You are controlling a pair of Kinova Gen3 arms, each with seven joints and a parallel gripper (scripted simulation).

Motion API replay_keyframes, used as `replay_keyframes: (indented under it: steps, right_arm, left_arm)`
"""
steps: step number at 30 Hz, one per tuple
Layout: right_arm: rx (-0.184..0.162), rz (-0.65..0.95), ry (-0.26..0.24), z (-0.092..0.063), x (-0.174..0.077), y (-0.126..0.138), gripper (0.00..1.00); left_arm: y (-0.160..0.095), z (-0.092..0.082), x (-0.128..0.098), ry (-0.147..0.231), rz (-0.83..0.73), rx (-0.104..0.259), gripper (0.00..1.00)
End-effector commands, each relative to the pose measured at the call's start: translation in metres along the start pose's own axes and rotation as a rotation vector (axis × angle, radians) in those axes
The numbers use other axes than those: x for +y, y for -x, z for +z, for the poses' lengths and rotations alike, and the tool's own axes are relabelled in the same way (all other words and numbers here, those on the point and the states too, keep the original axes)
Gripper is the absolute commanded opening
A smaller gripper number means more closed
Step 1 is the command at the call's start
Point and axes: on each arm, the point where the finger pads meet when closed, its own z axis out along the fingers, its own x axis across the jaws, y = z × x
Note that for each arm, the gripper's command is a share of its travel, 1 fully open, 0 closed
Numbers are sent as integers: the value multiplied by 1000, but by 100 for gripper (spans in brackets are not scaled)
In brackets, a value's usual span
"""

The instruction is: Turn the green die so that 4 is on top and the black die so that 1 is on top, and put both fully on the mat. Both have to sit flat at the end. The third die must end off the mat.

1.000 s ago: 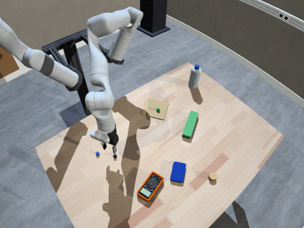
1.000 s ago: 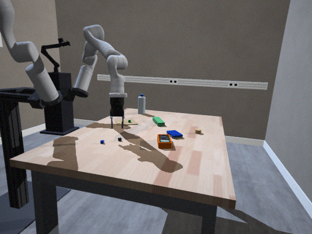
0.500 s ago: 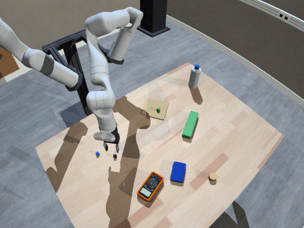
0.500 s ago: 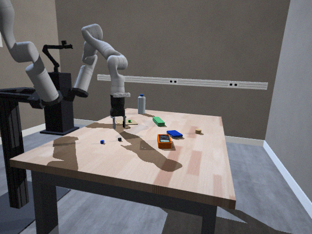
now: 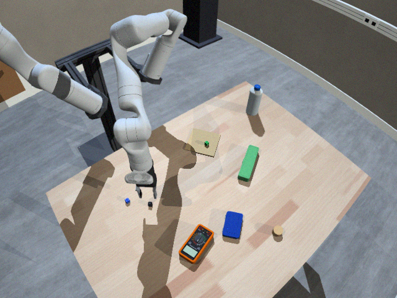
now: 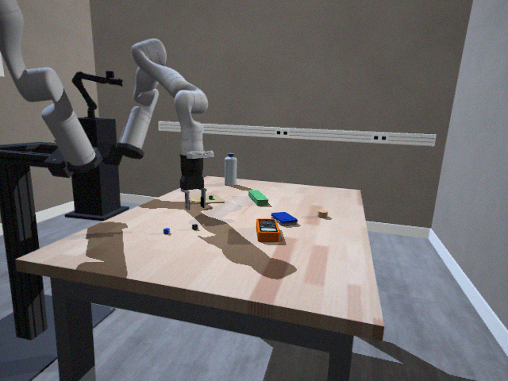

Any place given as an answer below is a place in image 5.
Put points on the green rectangular box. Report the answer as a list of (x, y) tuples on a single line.
[(248, 163)]

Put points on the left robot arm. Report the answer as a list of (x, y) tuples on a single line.
[(132, 133)]

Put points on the grey bottle with blue cap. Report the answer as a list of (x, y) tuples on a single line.
[(254, 100)]

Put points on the tan square mat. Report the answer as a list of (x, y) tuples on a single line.
[(197, 139)]

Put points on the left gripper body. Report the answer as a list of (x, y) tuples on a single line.
[(142, 175)]

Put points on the orange digital multimeter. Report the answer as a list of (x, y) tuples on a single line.
[(196, 243)]

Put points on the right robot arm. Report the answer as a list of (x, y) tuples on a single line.
[(46, 77)]

